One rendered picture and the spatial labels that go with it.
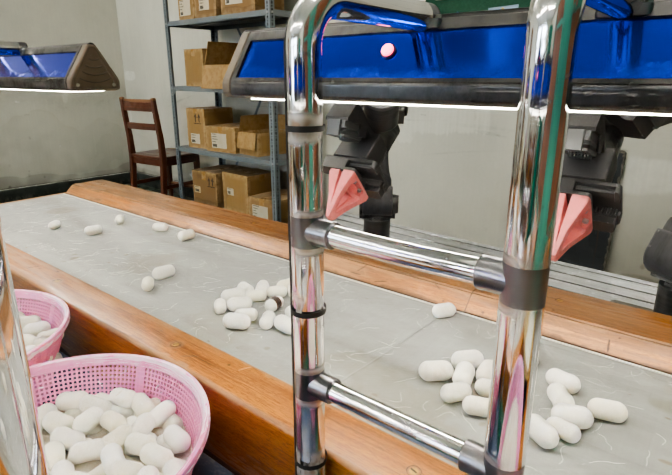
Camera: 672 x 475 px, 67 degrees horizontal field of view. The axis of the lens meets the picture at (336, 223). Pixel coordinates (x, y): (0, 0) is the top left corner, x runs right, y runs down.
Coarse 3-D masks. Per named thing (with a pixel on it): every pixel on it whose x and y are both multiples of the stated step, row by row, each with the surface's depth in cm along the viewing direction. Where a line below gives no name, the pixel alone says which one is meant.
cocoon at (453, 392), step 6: (450, 384) 52; (456, 384) 52; (462, 384) 52; (468, 384) 52; (444, 390) 51; (450, 390) 51; (456, 390) 51; (462, 390) 51; (468, 390) 51; (444, 396) 51; (450, 396) 51; (456, 396) 51; (462, 396) 51; (450, 402) 51
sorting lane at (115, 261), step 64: (64, 256) 94; (128, 256) 94; (192, 256) 94; (256, 256) 94; (192, 320) 69; (256, 320) 69; (384, 320) 69; (448, 320) 69; (384, 384) 55; (640, 384) 55; (576, 448) 45; (640, 448) 45
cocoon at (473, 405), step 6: (468, 396) 50; (474, 396) 50; (462, 402) 50; (468, 402) 49; (474, 402) 49; (480, 402) 49; (486, 402) 49; (468, 408) 49; (474, 408) 49; (480, 408) 49; (486, 408) 49; (474, 414) 49; (480, 414) 49; (486, 414) 49
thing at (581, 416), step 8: (552, 408) 49; (560, 408) 48; (568, 408) 48; (576, 408) 48; (584, 408) 48; (560, 416) 48; (568, 416) 47; (576, 416) 47; (584, 416) 47; (592, 416) 47; (576, 424) 47; (584, 424) 47
